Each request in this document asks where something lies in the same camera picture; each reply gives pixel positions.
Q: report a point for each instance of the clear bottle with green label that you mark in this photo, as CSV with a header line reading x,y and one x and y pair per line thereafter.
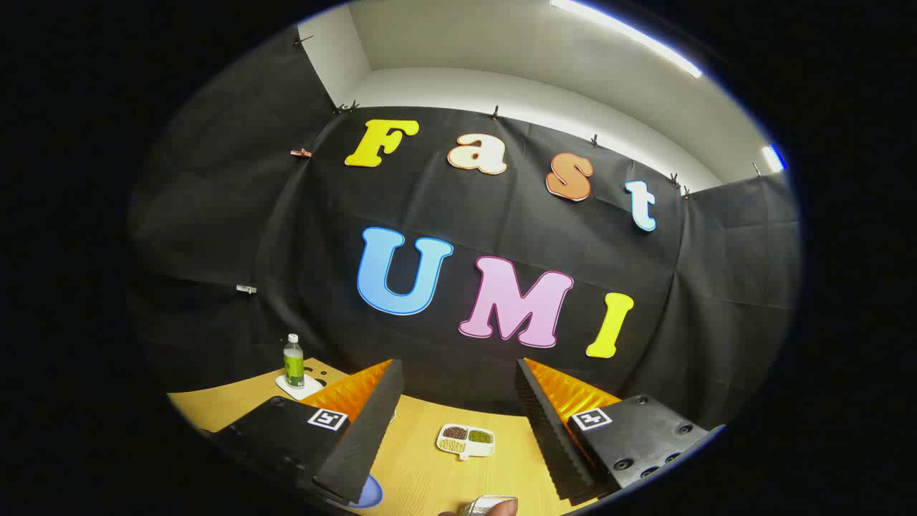
x,y
294,365

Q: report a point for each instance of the white divided tray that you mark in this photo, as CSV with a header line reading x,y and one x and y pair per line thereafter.
x,y
466,448

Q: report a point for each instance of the heap of pale yellow beans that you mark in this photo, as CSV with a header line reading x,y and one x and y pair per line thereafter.
x,y
451,446

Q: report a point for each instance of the blue round plate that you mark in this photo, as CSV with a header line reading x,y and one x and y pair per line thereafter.
x,y
371,494

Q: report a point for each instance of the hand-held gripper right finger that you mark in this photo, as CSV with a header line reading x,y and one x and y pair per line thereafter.
x,y
548,437

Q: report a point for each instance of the heap of dark brown beans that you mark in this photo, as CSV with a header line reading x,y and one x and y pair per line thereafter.
x,y
455,433

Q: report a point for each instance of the row of black clamps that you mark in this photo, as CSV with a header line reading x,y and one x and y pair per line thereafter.
x,y
494,112

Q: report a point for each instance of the clear glass tray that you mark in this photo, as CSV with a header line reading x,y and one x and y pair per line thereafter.
x,y
478,504

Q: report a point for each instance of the heap of green beans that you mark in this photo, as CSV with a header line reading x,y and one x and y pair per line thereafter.
x,y
480,436

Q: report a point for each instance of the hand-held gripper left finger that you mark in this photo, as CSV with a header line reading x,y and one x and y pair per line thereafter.
x,y
369,444

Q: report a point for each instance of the white square coaster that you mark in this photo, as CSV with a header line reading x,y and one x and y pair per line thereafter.
x,y
304,391

